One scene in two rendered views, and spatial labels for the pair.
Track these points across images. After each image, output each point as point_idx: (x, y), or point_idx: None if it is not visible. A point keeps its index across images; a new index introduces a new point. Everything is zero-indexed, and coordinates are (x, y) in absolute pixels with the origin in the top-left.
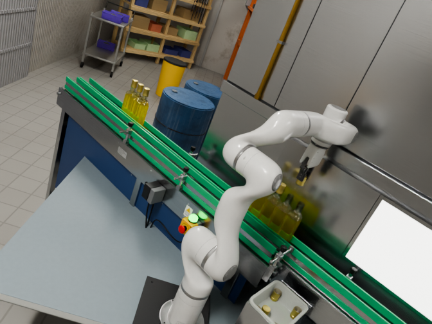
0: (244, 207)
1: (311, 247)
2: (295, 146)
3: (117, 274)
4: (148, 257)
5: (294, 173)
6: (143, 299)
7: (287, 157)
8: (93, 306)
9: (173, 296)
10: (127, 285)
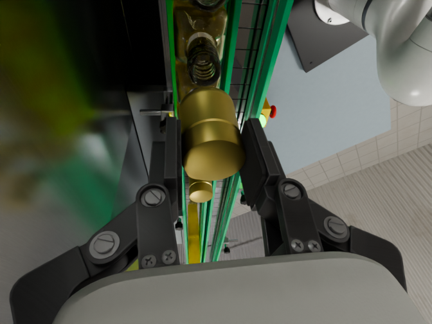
0: None
1: None
2: None
3: (316, 90)
4: (270, 94)
5: (76, 168)
6: (344, 45)
7: None
8: (371, 69)
9: (315, 27)
10: (324, 74)
